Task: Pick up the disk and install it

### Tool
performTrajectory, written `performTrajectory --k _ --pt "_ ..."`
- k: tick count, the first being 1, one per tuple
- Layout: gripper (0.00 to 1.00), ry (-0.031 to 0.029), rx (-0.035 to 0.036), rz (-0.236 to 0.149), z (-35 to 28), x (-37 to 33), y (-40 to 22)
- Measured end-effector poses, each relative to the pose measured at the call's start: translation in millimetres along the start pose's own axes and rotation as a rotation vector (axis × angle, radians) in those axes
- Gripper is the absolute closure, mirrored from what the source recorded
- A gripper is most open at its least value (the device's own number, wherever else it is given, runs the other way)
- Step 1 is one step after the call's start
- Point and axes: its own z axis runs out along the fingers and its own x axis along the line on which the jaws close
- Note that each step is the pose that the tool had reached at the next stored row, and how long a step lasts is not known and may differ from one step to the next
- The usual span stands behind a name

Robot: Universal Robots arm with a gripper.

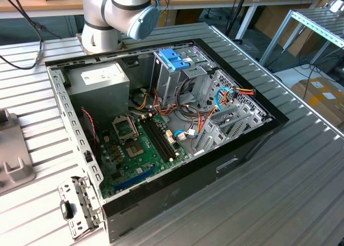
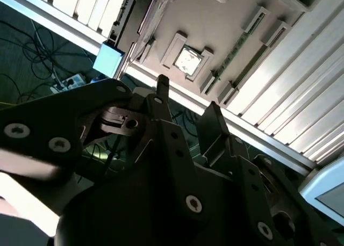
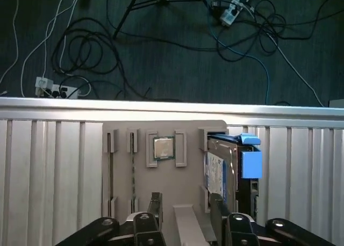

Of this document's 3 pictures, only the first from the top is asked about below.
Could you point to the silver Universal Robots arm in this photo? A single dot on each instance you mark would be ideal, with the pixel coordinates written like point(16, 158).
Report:
point(99, 7)

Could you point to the grey metal disk bay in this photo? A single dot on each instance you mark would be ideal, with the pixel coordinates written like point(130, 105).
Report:
point(207, 138)

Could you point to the black RAM slot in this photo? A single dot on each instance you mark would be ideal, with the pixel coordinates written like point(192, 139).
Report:
point(155, 141)
point(166, 136)
point(163, 137)
point(159, 139)

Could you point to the grey metal drive cage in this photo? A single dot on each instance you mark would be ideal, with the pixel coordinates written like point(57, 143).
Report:
point(168, 87)

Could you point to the CPU socket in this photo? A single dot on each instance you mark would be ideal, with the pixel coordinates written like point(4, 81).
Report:
point(133, 150)

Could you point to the blue plastic drive latch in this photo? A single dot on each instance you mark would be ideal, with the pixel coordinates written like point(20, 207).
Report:
point(172, 59)

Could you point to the green motherboard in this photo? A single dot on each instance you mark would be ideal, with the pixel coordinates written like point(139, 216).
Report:
point(126, 170)

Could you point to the blue expansion slot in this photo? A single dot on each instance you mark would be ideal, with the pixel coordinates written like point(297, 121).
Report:
point(134, 178)

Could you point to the grey power supply unit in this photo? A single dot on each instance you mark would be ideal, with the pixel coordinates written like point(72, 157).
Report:
point(99, 95)

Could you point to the black open PC case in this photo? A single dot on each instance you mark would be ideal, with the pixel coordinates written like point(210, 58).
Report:
point(188, 192)

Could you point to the flat cardboard sheet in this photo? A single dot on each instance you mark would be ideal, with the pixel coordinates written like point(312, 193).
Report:
point(268, 20)

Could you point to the labelled cardboard box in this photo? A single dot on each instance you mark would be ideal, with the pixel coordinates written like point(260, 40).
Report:
point(317, 101)

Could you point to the grey parts rack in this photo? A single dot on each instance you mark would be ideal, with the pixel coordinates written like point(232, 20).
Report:
point(13, 138)

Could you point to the grey metal slot bracket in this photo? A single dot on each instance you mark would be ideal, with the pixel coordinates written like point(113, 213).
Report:
point(86, 200)

